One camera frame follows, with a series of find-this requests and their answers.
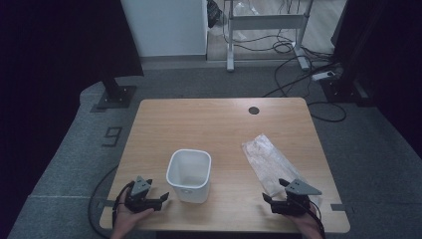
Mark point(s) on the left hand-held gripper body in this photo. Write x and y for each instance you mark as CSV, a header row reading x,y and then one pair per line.
x,y
141,202

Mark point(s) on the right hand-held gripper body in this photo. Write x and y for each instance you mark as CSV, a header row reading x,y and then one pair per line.
x,y
293,204

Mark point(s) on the clear plastic bag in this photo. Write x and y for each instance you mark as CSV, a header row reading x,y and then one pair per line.
x,y
270,162

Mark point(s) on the white plastic trash bin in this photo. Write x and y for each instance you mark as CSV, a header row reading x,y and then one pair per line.
x,y
189,176

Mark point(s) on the person's left hand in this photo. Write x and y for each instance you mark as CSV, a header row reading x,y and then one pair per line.
x,y
127,217

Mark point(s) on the person's right hand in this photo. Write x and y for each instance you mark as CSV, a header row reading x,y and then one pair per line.
x,y
307,224

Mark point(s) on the grey tape strip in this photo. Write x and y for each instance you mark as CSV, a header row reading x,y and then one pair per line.
x,y
338,207
107,203

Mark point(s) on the black round table grommet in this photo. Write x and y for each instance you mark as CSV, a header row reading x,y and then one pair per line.
x,y
253,110

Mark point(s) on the black stand with square base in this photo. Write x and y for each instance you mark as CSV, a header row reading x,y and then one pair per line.
x,y
116,96

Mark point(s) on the white power strip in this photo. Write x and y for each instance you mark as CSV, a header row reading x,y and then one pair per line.
x,y
322,75

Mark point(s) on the black stand with wide base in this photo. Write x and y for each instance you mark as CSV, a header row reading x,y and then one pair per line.
x,y
345,86

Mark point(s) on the dark curtain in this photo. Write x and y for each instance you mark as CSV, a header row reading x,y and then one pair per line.
x,y
394,66
49,66

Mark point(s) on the white cabinet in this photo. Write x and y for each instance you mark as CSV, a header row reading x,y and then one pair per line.
x,y
166,26

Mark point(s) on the black bag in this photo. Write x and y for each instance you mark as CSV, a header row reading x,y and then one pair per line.
x,y
214,11

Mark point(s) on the grey metal desk frame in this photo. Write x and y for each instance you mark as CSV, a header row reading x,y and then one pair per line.
x,y
265,21

